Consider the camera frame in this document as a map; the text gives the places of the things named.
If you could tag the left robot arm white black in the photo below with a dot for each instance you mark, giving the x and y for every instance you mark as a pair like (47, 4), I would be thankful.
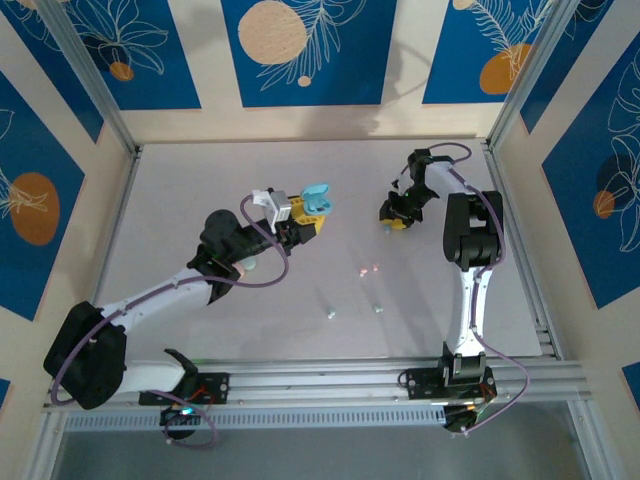
(150, 300)

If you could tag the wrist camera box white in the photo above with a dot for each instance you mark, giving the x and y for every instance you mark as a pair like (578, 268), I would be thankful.
(275, 207)
(398, 179)

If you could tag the blue earbud charging case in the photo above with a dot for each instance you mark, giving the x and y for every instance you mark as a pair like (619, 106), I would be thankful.
(315, 192)

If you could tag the aluminium table side rail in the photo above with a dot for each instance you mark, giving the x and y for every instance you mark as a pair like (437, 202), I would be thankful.
(530, 280)
(120, 210)

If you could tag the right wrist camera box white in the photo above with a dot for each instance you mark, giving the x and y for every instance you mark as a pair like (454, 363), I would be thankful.
(398, 179)

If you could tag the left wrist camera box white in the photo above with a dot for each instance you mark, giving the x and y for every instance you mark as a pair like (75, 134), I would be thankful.
(275, 207)

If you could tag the aluminium frame post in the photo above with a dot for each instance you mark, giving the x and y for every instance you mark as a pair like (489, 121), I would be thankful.
(95, 85)
(542, 75)

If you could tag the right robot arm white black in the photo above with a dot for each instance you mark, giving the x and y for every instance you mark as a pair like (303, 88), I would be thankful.
(470, 310)

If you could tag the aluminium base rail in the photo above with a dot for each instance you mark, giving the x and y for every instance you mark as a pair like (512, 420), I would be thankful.
(320, 385)

